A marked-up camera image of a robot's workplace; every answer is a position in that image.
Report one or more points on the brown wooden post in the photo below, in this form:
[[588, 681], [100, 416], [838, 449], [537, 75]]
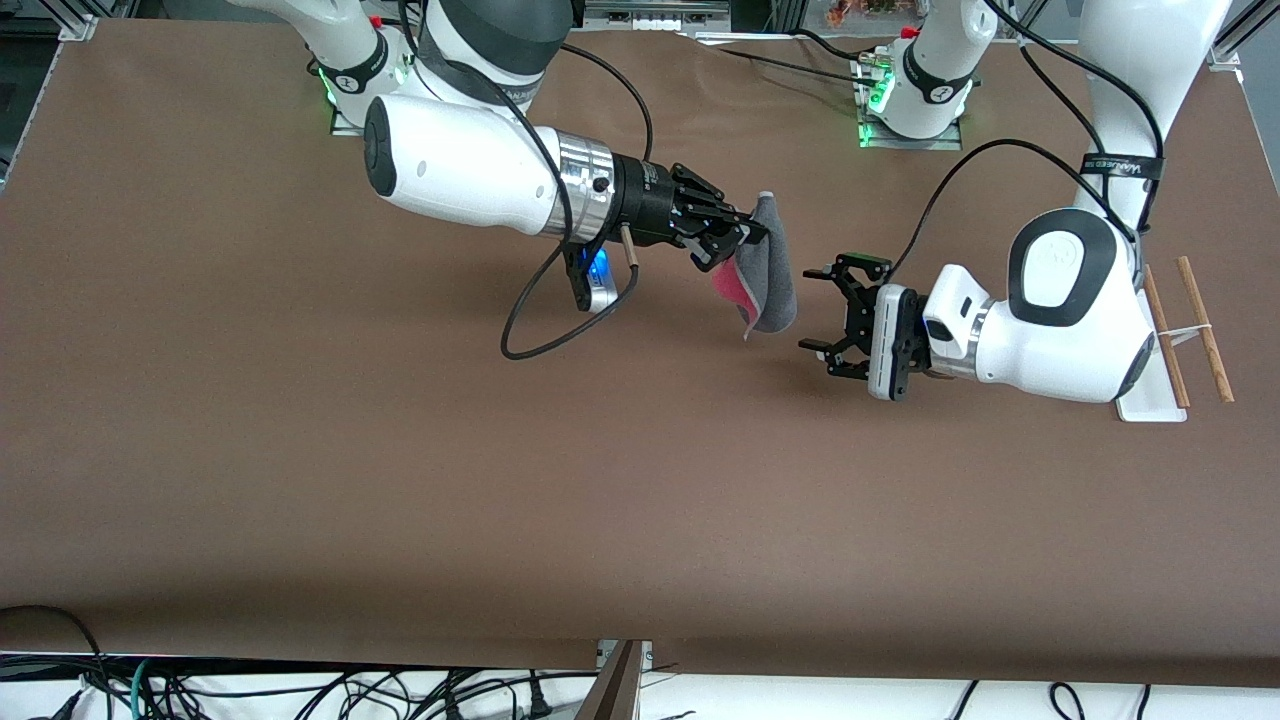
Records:
[[615, 690]]

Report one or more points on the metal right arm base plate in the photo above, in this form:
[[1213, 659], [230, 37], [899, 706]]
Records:
[[340, 125]]

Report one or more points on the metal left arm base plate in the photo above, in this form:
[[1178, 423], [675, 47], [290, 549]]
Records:
[[940, 144]]

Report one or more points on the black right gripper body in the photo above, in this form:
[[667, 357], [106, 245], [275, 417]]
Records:
[[645, 200]]

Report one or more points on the small metal bracket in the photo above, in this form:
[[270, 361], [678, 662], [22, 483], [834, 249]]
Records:
[[646, 655]]

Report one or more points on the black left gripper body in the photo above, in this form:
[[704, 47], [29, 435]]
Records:
[[856, 316]]

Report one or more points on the white flat sheet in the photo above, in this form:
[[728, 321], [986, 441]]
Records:
[[745, 39]]

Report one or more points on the grey towel pink underside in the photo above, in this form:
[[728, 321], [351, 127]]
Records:
[[775, 280]]

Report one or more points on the colourful snack packs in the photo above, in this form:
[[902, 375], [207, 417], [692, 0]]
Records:
[[865, 10]]

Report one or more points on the brown table cover sheet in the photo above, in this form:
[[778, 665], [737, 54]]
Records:
[[400, 500]]

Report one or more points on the white base wooden towel rack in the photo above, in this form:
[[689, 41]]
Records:
[[1205, 330]]

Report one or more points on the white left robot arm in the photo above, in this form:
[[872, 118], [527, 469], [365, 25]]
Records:
[[1060, 330]]

